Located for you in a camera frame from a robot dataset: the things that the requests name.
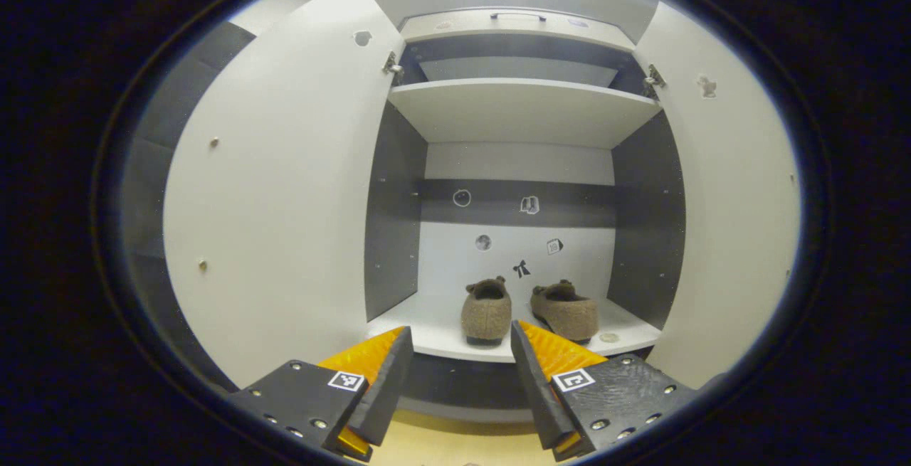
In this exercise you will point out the brown fuzzy shoe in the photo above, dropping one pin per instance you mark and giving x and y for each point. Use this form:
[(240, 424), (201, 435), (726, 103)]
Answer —
[(569, 313), (486, 316)]

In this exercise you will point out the white shoe cabinet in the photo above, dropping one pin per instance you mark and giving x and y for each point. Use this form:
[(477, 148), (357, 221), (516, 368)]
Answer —
[(519, 167)]

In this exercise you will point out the black quilted curtain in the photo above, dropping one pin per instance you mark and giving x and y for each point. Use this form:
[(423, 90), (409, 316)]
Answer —
[(153, 167)]

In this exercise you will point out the white cabinet shelf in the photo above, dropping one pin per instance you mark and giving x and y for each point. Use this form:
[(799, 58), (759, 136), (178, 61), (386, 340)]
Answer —
[(441, 331), (527, 110)]

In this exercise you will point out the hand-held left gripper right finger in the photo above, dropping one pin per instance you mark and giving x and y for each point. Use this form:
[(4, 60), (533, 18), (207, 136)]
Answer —
[(534, 388)]

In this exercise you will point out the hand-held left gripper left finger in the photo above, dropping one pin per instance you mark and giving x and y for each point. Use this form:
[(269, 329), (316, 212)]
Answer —
[(384, 388)]

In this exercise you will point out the metal door hinge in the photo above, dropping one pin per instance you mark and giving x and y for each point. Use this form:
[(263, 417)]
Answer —
[(653, 82), (393, 67)]

